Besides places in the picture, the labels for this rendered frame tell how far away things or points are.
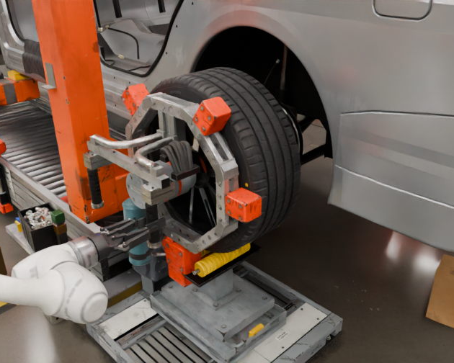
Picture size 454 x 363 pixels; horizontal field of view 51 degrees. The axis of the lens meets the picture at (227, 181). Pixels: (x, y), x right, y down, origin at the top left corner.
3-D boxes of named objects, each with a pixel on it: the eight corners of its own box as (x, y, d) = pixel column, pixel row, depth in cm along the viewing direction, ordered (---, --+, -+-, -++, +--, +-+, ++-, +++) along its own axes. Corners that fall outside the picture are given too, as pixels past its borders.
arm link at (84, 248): (83, 279, 127) (102, 270, 131) (78, 251, 123) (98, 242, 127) (66, 265, 133) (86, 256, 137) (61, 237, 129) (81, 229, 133)
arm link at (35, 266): (66, 268, 134) (89, 287, 125) (10, 293, 124) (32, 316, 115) (58, 234, 129) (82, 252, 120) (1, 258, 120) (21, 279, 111)
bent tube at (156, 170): (206, 158, 149) (205, 126, 144) (156, 178, 137) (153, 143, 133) (171, 143, 161) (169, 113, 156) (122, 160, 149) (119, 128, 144)
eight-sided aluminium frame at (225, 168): (238, 266, 165) (239, 116, 141) (225, 275, 161) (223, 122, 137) (147, 210, 200) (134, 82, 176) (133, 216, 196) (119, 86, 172)
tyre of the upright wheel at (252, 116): (297, 66, 152) (171, 65, 198) (245, 81, 137) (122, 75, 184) (308, 250, 174) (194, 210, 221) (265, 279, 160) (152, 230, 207)
